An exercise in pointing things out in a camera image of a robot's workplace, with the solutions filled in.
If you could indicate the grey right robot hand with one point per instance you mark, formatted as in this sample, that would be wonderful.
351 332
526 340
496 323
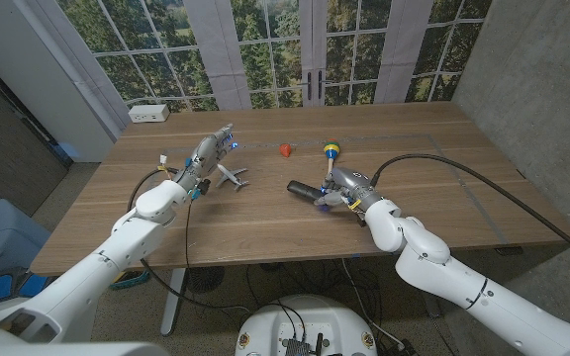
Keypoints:
351 185

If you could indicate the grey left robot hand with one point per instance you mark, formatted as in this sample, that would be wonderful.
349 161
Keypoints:
206 155

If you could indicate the black TV remote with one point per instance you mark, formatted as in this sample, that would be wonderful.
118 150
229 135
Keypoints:
302 189

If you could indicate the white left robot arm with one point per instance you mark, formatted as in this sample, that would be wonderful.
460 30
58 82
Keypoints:
82 282

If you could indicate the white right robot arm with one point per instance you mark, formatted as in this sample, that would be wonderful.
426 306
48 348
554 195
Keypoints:
438 267

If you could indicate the white toy airplane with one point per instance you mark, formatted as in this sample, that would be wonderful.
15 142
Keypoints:
233 178

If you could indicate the colourful wooden maraca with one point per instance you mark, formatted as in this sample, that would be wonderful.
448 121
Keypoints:
331 147

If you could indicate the small red toy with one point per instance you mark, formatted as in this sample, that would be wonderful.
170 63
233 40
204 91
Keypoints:
285 150

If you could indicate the white power strip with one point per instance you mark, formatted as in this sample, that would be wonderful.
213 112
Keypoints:
149 113

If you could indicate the printed window backdrop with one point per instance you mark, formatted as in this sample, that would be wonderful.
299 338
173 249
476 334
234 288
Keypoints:
265 49

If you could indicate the black round fan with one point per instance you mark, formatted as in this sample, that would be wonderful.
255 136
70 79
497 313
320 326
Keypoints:
205 279

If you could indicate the grey table leg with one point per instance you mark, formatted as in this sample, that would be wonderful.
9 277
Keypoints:
426 292

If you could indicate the teal basket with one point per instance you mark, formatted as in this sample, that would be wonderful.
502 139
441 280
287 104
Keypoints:
134 280

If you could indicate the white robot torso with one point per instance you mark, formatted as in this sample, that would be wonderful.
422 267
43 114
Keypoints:
305 321

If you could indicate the white table leg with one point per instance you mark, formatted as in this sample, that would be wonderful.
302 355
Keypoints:
171 306

